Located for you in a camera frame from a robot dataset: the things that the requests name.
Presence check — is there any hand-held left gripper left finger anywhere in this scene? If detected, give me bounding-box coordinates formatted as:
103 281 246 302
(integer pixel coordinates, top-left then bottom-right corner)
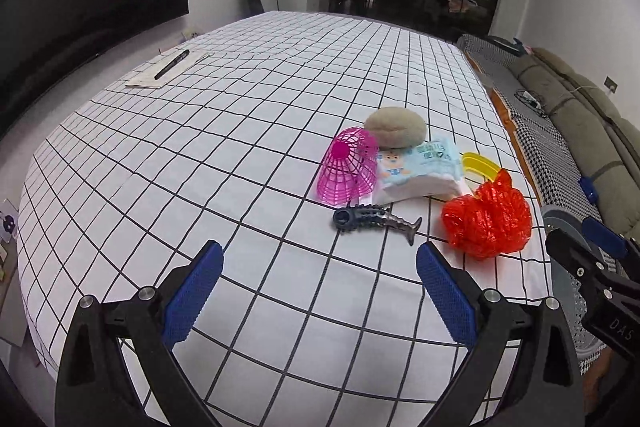
56 240 225 427

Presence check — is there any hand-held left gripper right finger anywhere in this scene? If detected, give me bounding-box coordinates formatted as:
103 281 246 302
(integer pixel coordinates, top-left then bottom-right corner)
416 241 586 427

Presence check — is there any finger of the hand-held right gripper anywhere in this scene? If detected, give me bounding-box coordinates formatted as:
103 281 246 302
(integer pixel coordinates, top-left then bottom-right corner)
581 217 640 268
545 228 608 290

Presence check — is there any grey perforated plastic basket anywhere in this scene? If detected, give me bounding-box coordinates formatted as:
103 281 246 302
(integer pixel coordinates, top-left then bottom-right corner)
540 204 640 363

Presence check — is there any red plastic bag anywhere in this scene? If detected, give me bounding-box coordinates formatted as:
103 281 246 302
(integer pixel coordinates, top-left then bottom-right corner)
441 169 533 260

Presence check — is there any black fish bone toy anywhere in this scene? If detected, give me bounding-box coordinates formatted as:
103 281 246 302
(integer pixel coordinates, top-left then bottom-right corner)
332 203 423 247

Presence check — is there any yellow plastic ring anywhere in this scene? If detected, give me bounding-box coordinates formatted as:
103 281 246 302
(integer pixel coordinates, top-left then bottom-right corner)
460 152 503 182

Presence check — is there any light blue wet wipes packet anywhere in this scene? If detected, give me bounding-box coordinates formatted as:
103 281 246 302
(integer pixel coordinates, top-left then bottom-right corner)
372 138 473 204

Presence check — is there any pink plastic mesh basket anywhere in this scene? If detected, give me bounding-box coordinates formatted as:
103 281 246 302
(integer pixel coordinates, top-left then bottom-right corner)
316 126 381 208

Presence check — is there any round beige sponge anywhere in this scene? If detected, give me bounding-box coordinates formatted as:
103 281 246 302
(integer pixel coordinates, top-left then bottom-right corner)
364 106 427 148

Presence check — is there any person's right forearm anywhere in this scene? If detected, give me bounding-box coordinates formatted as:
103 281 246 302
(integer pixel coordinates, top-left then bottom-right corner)
582 346 640 427

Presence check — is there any blue plastic clip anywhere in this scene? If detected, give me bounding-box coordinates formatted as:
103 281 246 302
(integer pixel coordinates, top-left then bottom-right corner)
579 177 600 204

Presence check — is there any green sofa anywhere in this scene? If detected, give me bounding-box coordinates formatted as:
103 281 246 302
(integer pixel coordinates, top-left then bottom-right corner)
510 47 640 238

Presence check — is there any white power strip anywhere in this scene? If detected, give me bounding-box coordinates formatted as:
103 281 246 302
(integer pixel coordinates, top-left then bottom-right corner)
515 89 548 112

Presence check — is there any white black checked tablecloth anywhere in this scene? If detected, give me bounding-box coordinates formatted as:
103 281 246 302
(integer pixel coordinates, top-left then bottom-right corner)
17 11 556 427

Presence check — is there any grey board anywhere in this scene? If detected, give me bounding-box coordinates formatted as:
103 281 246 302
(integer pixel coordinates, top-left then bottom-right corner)
0 279 30 348

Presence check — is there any white photo card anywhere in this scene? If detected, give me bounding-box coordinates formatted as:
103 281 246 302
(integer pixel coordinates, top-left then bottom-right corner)
0 209 20 243

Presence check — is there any white paper sheet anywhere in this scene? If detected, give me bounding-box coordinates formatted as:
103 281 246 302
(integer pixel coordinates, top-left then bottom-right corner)
125 51 213 88

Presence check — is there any black pen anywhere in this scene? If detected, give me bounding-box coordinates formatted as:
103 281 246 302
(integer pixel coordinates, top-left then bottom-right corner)
154 50 191 80

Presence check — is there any white cable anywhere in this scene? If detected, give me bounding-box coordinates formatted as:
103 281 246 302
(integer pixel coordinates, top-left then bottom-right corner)
547 84 608 112

